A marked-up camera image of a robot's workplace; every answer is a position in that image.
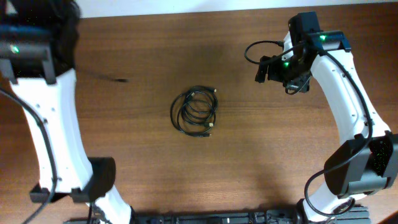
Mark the black pulled-out cable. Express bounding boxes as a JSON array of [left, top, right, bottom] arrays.
[[77, 70, 129, 83]]

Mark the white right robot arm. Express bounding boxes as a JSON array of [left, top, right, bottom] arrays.
[[255, 12, 397, 223]]

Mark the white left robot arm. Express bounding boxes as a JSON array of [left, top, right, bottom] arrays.
[[1, 1, 136, 223]]

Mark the black coiled cable bundle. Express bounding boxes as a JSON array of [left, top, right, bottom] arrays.
[[169, 85, 219, 138]]

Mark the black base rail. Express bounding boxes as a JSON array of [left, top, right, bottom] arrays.
[[63, 205, 373, 224]]

